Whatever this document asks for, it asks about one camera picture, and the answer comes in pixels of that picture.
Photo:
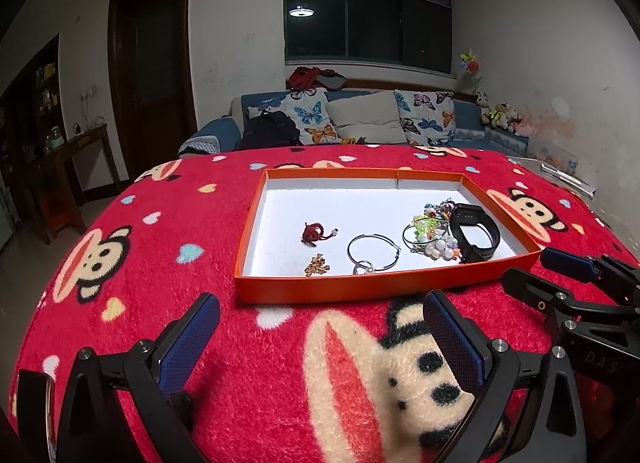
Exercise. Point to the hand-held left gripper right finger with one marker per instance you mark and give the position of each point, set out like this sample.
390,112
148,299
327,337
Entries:
452,338

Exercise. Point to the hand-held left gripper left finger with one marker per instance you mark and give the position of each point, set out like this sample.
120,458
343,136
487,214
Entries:
192,338

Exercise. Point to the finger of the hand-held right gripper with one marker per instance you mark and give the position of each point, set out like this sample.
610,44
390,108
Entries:
570,263
530,288

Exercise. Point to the large thin hoop earring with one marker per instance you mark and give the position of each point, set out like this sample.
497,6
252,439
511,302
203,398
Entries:
399,249

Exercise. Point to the orange shallow tray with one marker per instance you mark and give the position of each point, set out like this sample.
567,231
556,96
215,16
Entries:
325,203

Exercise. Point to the white plastic strips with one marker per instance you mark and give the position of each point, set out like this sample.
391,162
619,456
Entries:
570,180

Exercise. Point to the black smartwatch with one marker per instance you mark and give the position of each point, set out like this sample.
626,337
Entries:
470,215

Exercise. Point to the clear plastic storage box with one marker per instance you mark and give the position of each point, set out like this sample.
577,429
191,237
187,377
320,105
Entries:
555,155

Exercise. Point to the red monkey printed blanket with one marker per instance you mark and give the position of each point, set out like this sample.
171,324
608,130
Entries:
200,223

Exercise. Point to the pink plush toy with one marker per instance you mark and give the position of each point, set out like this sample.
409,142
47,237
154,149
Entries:
525,129

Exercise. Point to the small gold charm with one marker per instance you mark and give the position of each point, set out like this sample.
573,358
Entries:
316,265

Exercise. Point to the plush toys group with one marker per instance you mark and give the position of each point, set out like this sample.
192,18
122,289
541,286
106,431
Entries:
495,115

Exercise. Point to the blue sofa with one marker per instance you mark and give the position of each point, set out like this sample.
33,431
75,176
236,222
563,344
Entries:
470,115

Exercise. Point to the panda plush toy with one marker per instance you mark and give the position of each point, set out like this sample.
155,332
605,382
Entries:
482,99

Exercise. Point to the red stool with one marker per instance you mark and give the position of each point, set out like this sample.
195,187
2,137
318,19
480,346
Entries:
57,208

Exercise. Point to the butterfly print pillow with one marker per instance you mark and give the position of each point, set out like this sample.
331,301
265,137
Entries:
425,115
310,115

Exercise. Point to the black backpack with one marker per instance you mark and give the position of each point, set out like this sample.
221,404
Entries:
267,130

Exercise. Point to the yellow toy excavator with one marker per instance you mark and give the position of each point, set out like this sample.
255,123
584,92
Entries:
352,140

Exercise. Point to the colourful pinwheel flower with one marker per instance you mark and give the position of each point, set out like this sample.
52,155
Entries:
470,63

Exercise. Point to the dark wooden side table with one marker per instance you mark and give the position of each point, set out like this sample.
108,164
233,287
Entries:
85,138

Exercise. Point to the beige pillow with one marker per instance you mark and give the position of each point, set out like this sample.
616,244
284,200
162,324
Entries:
367,115

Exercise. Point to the glass jar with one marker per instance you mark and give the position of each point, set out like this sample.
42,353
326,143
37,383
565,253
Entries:
53,138

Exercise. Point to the dark wooden door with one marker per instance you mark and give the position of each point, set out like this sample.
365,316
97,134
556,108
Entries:
155,68

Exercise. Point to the red clothing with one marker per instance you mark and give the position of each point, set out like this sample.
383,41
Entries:
305,78

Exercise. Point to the dark wooden cabinet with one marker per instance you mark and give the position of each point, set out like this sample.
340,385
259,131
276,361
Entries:
45,93

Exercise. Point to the dark window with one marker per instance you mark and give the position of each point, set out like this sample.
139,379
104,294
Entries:
375,18

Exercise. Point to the white wall socket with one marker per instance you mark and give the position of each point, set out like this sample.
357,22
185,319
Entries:
87,92

